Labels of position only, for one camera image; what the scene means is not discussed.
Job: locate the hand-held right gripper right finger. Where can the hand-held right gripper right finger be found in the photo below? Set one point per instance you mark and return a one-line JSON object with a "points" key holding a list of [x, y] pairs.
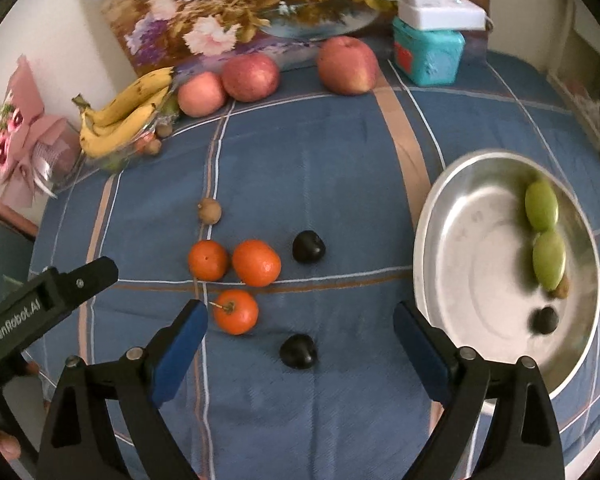
{"points": [[420, 350]]}

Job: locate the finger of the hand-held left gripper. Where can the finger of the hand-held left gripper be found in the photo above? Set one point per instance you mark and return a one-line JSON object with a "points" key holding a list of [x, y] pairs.
{"points": [[92, 275]]}

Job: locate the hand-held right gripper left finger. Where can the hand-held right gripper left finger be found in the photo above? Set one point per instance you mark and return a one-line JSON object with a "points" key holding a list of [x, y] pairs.
{"points": [[180, 350]]}

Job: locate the small orange with stem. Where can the small orange with stem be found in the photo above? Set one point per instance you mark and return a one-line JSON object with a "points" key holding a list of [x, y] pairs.
{"points": [[236, 312]]}

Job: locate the silver oval plate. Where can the silver oval plate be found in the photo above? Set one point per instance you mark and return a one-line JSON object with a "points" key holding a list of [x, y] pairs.
{"points": [[470, 260]]}

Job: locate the dark plum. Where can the dark plum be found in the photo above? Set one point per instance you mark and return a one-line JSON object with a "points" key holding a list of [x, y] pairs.
{"points": [[308, 246], [298, 351], [545, 320]]}

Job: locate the brown longan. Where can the brown longan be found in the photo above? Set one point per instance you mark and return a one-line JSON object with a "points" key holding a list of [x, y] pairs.
{"points": [[561, 288], [154, 147], [164, 131], [210, 211]]}

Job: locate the person's left hand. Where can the person's left hand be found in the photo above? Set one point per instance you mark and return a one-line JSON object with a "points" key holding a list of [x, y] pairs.
{"points": [[5, 444]]}

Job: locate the dark grey cabinet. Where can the dark grey cabinet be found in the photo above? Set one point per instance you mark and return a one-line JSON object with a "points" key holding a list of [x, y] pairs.
{"points": [[0, 245]]}

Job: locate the clear plastic container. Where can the clear plastic container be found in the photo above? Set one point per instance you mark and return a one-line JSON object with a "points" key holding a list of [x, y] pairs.
{"points": [[105, 164]]}

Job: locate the small reddish fruit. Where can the small reddish fruit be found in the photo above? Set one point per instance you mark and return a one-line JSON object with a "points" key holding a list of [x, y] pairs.
{"points": [[141, 144]]}

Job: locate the yellow banana bunch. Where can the yellow banana bunch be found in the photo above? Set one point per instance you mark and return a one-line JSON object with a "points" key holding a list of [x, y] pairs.
{"points": [[115, 130]]}

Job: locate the green jujube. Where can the green jujube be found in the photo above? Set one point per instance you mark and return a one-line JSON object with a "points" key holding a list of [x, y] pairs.
{"points": [[541, 205], [549, 260]]}

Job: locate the pink flower bouquet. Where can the pink flower bouquet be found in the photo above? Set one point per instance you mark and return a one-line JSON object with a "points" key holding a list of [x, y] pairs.
{"points": [[25, 125]]}

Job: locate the blue plaid tablecloth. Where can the blue plaid tablecloth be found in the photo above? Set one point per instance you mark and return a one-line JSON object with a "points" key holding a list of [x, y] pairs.
{"points": [[330, 170]]}

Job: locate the pale pink apple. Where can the pale pink apple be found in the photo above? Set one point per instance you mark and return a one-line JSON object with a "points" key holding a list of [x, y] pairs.
{"points": [[201, 94]]}

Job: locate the dark red apple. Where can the dark red apple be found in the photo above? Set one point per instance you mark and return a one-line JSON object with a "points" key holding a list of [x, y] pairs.
{"points": [[251, 77]]}

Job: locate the teal box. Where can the teal box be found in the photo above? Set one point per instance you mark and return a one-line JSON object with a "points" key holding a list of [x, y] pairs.
{"points": [[430, 57]]}

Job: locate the large red apple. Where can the large red apple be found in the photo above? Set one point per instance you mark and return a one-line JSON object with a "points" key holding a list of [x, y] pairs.
{"points": [[347, 65]]}

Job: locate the white shelf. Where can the white shelf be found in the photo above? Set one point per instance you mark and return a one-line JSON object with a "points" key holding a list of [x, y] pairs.
{"points": [[580, 95]]}

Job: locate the floral painting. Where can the floral painting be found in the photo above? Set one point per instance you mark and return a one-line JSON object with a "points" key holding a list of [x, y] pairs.
{"points": [[230, 0]]}

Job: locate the white power adapter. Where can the white power adapter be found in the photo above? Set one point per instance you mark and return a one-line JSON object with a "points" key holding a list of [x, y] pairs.
{"points": [[440, 7]]}

